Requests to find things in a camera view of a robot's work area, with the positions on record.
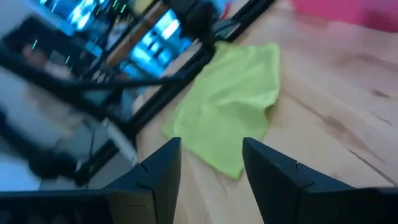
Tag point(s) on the pink plastic basket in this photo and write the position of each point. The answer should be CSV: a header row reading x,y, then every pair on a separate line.
x,y
342,12

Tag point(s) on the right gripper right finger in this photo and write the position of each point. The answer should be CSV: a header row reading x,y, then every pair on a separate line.
x,y
273,183

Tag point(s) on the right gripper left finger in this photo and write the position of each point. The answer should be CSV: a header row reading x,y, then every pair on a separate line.
x,y
161,177

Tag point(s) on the blue lit monitor screen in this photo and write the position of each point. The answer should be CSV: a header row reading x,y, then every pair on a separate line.
x,y
168,29

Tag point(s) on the green microfiber towel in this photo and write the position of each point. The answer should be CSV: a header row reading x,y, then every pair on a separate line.
x,y
224,102

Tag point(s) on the black metal table frame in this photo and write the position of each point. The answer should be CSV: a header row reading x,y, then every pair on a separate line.
x,y
174,88

